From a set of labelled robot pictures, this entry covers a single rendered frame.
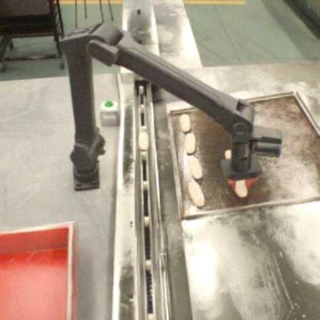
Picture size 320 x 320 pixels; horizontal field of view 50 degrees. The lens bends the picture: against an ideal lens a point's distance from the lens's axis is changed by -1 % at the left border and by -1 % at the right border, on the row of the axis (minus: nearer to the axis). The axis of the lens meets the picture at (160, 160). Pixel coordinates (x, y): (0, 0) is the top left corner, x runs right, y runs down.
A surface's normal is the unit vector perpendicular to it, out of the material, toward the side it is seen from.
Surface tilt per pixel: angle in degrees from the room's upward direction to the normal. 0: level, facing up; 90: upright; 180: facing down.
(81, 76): 90
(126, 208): 0
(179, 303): 0
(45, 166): 0
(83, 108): 90
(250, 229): 10
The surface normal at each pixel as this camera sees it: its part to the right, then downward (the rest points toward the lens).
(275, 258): -0.15, -0.70
